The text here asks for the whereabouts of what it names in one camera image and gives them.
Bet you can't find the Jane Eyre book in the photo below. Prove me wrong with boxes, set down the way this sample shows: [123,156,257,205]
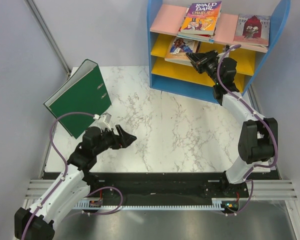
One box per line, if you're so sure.
[164,36,202,66]

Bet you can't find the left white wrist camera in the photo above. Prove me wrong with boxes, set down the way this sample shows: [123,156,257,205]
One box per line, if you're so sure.
[93,113,112,131]

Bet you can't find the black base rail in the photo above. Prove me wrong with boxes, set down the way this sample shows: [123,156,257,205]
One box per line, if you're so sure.
[89,172,249,206]

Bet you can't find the aluminium frame post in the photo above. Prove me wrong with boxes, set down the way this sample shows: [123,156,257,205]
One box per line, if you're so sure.
[24,0,72,77]

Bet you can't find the blue shelf unit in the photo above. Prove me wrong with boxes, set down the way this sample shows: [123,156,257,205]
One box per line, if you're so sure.
[146,0,291,103]

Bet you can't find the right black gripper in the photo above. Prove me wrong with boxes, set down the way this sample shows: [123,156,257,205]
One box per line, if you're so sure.
[186,49,222,85]

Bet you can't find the Roald Dahl Charlie book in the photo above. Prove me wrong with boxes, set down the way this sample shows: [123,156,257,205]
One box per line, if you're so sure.
[179,1,222,36]

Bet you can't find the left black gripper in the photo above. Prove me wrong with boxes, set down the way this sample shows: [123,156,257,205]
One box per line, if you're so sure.
[93,124,137,156]

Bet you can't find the dogs bark book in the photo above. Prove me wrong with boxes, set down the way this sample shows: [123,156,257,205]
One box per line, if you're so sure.
[177,32,214,44]

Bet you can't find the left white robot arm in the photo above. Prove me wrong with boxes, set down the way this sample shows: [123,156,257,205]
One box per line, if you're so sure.
[14,125,137,240]

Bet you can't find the green lever arch binder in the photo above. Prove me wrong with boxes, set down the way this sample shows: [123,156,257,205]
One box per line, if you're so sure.
[42,58,113,140]

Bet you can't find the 13-Storey Treehouse book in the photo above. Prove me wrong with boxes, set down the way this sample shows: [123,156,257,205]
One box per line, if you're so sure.
[177,17,215,43]

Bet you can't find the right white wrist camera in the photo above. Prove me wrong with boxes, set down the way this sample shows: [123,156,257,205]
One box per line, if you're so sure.
[223,44,242,53]

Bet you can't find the grey red castle book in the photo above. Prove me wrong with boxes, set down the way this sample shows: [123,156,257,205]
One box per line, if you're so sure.
[233,14,271,48]

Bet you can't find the white slotted cable duct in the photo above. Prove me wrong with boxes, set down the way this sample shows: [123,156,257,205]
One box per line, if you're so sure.
[73,198,240,211]

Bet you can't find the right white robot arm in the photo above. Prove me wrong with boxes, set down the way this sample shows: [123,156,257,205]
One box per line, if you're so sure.
[186,45,279,197]

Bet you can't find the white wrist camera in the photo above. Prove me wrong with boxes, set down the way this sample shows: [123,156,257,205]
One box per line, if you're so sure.
[223,44,242,53]
[93,113,112,131]

